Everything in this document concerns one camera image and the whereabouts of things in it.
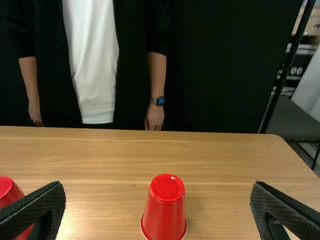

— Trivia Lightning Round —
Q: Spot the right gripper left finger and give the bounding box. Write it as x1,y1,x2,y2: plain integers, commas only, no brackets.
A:
0,180,67,240

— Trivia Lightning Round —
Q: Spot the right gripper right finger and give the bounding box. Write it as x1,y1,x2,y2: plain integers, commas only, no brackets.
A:
249,180,320,240

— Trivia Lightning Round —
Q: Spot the red cup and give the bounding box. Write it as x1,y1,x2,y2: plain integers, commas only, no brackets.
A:
0,175,35,240
139,173,188,240

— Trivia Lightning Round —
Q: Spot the grey mesh bench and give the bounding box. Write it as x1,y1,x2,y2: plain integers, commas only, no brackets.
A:
265,95,320,171

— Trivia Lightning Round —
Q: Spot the white panel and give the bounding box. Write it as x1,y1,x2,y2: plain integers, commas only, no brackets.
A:
290,44,320,119

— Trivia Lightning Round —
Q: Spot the black equipment case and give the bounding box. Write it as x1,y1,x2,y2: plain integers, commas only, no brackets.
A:
271,42,320,98

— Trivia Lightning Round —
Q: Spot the person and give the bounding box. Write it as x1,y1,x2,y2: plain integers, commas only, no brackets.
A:
0,0,174,132

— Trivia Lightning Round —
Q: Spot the cardboard box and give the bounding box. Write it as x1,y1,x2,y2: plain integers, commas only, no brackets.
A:
291,6,320,38

